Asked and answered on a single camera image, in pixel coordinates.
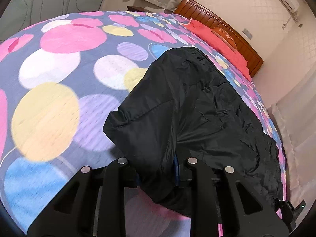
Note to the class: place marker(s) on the red folded blanket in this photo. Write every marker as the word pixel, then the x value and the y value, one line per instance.
pixel 235 57

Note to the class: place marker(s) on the black puffer jacket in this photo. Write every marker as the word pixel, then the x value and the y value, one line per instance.
pixel 184 106

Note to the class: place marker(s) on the orange embroidered pillow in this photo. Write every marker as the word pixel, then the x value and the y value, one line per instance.
pixel 225 37

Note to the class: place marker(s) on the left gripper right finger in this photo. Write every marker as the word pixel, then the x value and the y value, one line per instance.
pixel 176 167

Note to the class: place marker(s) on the wooden headboard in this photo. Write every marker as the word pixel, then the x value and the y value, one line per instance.
pixel 192 9

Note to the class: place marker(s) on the colourful dotted bed sheet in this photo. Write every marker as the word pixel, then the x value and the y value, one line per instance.
pixel 61 77

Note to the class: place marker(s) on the wall socket plate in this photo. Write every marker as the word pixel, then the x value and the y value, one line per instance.
pixel 247 33

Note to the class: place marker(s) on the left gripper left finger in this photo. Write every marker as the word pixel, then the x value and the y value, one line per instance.
pixel 130 176

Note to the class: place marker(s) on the right beige curtain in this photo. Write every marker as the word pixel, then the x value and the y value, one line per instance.
pixel 294 115

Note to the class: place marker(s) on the frosted glass door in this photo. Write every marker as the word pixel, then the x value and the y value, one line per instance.
pixel 19 14

